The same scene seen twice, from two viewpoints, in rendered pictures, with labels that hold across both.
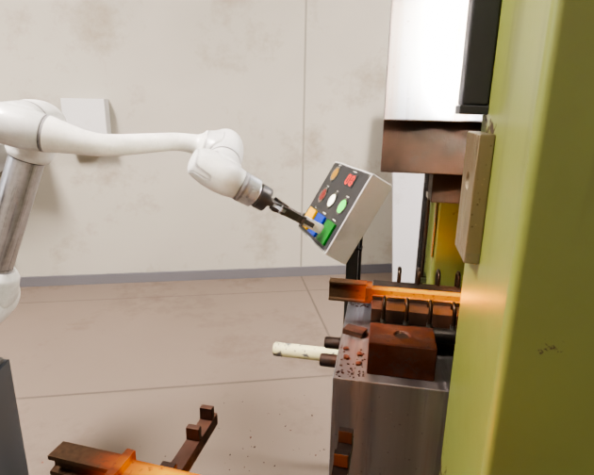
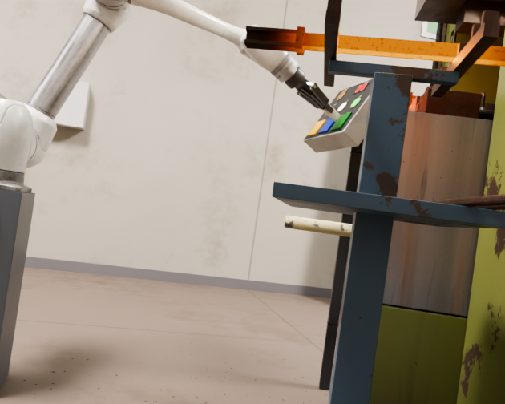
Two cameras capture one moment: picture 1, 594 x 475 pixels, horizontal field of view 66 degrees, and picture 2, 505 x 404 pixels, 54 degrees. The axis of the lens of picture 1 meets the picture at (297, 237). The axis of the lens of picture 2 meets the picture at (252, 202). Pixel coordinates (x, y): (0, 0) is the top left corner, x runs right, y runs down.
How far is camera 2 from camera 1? 0.89 m
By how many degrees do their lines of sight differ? 17
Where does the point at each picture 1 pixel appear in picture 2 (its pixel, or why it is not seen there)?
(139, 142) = (204, 15)
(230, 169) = not seen: hidden behind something
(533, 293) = not seen: outside the picture
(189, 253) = (138, 249)
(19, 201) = (83, 53)
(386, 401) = (442, 129)
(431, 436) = (477, 161)
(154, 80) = (137, 77)
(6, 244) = (61, 88)
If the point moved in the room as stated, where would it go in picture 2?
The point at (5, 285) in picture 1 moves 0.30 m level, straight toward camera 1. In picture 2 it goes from (49, 125) to (78, 119)
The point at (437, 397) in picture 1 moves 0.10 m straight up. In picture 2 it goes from (482, 125) to (488, 81)
